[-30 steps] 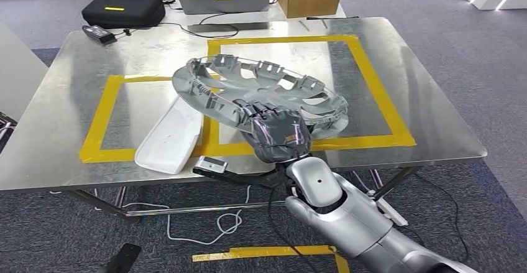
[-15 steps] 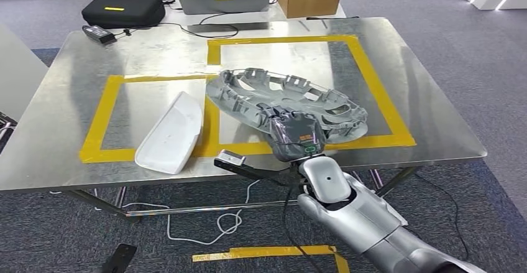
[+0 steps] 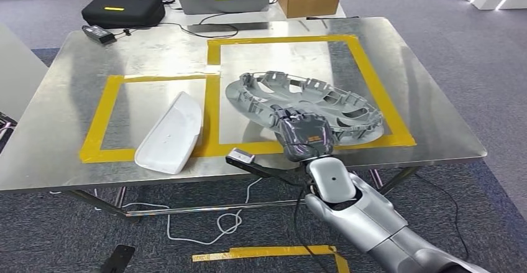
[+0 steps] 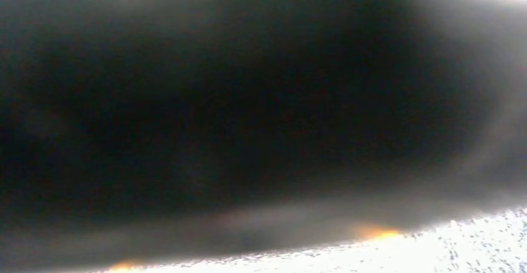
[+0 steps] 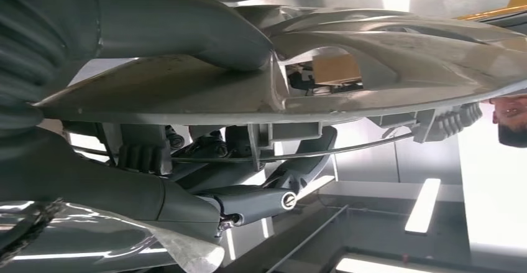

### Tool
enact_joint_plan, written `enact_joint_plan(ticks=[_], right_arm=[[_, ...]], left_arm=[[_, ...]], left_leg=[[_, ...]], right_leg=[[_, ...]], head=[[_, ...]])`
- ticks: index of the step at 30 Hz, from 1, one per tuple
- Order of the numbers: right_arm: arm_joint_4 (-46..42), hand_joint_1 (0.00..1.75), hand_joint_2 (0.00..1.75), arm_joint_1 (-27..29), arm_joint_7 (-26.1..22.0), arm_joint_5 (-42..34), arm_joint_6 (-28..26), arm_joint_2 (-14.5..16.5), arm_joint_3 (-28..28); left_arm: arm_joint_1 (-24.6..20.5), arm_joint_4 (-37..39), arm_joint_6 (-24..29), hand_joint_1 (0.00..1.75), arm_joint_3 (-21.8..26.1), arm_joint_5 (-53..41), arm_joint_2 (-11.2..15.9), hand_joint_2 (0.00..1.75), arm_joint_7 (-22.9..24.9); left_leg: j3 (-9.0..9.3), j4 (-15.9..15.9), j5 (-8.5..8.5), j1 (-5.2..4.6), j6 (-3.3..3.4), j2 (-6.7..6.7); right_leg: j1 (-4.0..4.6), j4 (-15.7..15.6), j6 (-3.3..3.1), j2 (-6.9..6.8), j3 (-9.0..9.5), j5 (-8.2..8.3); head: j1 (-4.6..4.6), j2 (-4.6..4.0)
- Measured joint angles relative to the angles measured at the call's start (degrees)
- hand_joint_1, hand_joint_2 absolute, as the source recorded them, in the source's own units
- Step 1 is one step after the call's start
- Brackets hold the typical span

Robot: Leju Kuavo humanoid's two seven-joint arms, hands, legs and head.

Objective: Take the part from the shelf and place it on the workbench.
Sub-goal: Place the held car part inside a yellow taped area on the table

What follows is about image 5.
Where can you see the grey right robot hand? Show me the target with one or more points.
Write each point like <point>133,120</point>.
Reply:
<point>164,15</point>

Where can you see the brown cardboard box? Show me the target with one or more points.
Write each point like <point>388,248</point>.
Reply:
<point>335,69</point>

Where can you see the clear plastic film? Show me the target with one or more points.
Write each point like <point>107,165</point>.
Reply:
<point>103,242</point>

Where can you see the person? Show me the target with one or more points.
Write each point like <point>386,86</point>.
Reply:
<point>510,118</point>

